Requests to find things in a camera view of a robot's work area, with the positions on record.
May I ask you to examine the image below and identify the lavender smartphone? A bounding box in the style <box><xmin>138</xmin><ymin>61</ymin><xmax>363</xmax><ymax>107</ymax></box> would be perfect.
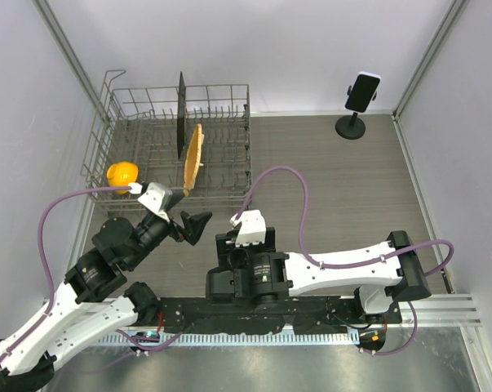
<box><xmin>344</xmin><ymin>71</ymin><xmax>381</xmax><ymax>114</ymax></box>

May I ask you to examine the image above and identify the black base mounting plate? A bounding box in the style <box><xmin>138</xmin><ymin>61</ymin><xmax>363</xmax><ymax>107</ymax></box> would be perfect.
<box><xmin>153</xmin><ymin>296</ymin><xmax>402</xmax><ymax>336</ymax></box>

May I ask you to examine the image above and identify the white slotted cable duct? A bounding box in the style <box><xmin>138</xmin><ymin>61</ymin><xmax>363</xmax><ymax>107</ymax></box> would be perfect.
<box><xmin>98</xmin><ymin>330</ymin><xmax>360</xmax><ymax>347</ymax></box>

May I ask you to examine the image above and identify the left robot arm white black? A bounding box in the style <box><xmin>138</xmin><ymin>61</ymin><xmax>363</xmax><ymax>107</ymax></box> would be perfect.
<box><xmin>0</xmin><ymin>191</ymin><xmax>212</xmax><ymax>391</ymax></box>

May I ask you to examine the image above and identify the grey wire dish rack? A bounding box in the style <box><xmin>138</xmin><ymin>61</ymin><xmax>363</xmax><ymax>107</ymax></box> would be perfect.
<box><xmin>80</xmin><ymin>69</ymin><xmax>253</xmax><ymax>211</ymax></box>

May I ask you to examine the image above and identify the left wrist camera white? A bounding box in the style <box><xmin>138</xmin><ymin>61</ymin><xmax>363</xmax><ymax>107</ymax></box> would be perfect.
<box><xmin>128</xmin><ymin>182</ymin><xmax>173</xmax><ymax>222</ymax></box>

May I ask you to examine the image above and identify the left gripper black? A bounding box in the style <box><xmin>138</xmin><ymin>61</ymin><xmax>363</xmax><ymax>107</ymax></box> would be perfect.
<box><xmin>126</xmin><ymin>192</ymin><xmax>213</xmax><ymax>269</ymax></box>

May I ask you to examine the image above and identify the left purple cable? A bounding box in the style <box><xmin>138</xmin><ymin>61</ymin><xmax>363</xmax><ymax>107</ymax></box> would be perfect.
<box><xmin>0</xmin><ymin>185</ymin><xmax>181</xmax><ymax>379</ymax></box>

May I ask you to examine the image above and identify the black plate upright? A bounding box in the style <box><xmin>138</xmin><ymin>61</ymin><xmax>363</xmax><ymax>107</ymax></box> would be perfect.
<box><xmin>176</xmin><ymin>72</ymin><xmax>187</xmax><ymax>159</ymax></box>

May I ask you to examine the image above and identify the purple cable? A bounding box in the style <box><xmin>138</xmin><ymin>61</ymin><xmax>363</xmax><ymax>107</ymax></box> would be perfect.
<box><xmin>235</xmin><ymin>165</ymin><xmax>455</xmax><ymax>355</ymax></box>
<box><xmin>0</xmin><ymin>185</ymin><xmax>181</xmax><ymax>379</ymax></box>

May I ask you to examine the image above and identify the orange wooden plate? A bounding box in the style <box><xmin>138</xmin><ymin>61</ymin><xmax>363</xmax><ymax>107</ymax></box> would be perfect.
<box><xmin>183</xmin><ymin>123</ymin><xmax>204</xmax><ymax>197</ymax></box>

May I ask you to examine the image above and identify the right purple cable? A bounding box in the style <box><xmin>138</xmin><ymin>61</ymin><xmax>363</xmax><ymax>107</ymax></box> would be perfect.
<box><xmin>235</xmin><ymin>165</ymin><xmax>455</xmax><ymax>355</ymax></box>

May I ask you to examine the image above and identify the yellow bowl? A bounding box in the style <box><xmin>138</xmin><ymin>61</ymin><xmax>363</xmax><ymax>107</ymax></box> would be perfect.
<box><xmin>106</xmin><ymin>161</ymin><xmax>140</xmax><ymax>187</ymax></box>

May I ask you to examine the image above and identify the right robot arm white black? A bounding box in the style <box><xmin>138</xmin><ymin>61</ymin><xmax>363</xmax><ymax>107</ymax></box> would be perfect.
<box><xmin>206</xmin><ymin>227</ymin><xmax>432</xmax><ymax>323</ymax></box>

